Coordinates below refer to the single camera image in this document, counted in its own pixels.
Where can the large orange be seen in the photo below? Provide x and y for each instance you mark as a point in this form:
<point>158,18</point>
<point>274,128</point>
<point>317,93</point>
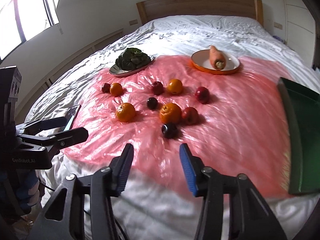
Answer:
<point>170,113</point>
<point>125,112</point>

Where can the silver plate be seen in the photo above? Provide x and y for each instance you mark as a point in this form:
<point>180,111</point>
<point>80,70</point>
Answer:
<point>117,72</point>

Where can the red cased smartphone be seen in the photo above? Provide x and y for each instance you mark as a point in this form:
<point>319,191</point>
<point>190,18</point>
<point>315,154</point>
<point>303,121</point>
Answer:
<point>70,117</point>

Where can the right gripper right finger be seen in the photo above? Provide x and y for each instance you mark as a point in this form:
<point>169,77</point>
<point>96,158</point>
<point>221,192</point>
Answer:
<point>192,168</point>

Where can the carrot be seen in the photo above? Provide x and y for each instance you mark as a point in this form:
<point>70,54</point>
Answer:
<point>216,58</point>

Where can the small red apple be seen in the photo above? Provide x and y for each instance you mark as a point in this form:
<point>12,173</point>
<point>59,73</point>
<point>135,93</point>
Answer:
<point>106,88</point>

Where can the orange rimmed white dish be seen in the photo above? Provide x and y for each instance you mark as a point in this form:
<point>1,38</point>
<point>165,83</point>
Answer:
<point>200,60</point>

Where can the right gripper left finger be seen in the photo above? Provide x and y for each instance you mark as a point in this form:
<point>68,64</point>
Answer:
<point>121,167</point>

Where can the wooden headboard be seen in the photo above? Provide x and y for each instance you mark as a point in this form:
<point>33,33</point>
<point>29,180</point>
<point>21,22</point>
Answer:
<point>154,9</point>

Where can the pink plastic sheet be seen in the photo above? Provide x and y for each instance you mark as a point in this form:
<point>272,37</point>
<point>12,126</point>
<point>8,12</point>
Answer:
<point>242,129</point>

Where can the green tray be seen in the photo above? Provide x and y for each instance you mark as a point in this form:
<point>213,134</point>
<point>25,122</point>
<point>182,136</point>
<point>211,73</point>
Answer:
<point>301,105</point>

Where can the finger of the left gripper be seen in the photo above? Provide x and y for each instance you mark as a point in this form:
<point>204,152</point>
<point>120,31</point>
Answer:
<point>66,139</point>
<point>37,126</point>

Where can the white bed sheet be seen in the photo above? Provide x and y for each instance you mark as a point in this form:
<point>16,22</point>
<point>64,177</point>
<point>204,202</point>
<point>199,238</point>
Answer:
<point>145,209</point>

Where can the small orange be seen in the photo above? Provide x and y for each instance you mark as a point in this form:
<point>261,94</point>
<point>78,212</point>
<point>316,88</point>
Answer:
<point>116,89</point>

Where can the dark plum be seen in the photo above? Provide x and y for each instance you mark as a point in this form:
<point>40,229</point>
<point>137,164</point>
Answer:
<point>169,130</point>
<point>152,103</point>

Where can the window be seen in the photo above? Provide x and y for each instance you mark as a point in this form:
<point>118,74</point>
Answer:
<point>21,20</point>

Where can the white wardrobe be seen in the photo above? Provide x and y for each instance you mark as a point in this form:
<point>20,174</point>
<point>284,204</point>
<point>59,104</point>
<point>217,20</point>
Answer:
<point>301,28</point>

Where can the dark plum front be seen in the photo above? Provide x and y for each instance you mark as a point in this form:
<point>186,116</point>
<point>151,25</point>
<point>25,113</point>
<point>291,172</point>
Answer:
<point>169,130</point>

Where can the dark leafy green vegetable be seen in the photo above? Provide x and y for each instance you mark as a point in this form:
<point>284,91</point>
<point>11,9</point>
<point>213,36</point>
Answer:
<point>132,59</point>

